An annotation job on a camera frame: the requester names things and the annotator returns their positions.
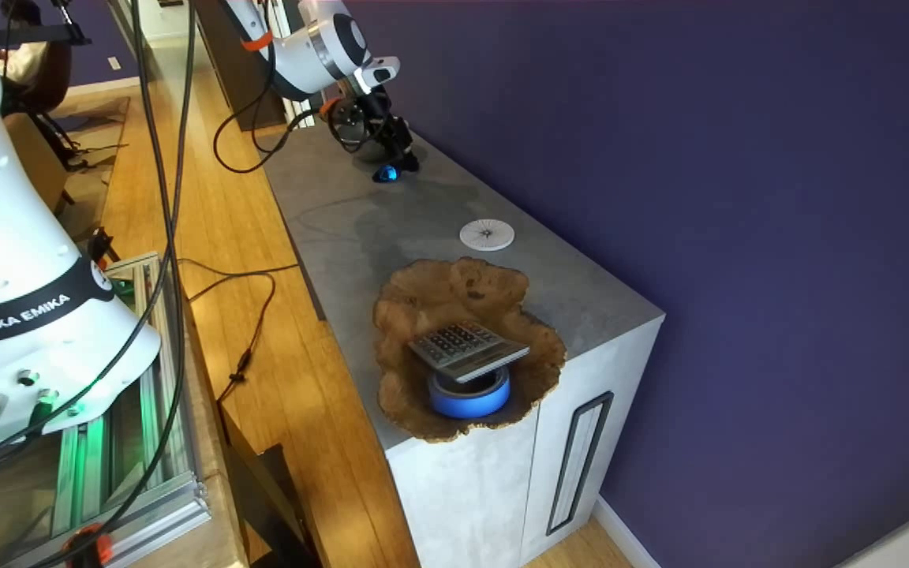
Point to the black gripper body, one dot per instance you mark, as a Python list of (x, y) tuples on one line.
[(385, 117)]

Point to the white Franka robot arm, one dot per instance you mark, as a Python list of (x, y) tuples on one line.
[(15, 253)]

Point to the white round disc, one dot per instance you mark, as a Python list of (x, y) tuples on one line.
[(487, 235)]

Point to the grey Casio calculator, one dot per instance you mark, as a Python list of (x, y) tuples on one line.
[(470, 348)]

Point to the blue tape roll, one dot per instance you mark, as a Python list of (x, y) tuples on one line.
[(472, 399)]

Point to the grey concrete-look sideboard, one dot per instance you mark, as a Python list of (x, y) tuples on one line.
[(474, 493)]

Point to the black chair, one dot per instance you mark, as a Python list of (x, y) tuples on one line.
[(38, 81)]

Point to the aluminium robot stand frame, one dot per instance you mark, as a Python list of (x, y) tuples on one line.
[(78, 483)]

